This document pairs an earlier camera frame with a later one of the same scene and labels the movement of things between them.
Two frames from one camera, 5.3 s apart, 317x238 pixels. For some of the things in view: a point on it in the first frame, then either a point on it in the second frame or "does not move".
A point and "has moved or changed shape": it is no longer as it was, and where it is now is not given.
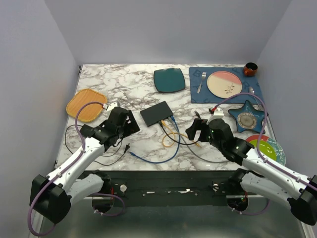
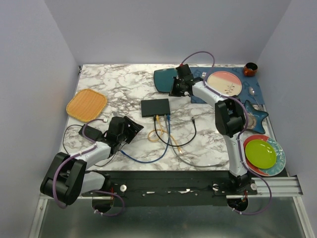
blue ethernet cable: [172, 156] → [161, 156]
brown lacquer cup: [250, 69] does not move
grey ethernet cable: [190, 148] → [183, 158]
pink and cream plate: [224, 84] does not move
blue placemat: [198, 77] does not move
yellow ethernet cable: [168, 140] → [168, 133]
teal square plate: [169, 80] does not move
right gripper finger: [198, 124] → [176, 89]
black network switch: [155, 113] has moved or changed shape
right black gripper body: [214, 142] → [181, 90]
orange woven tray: [89, 112] does not move
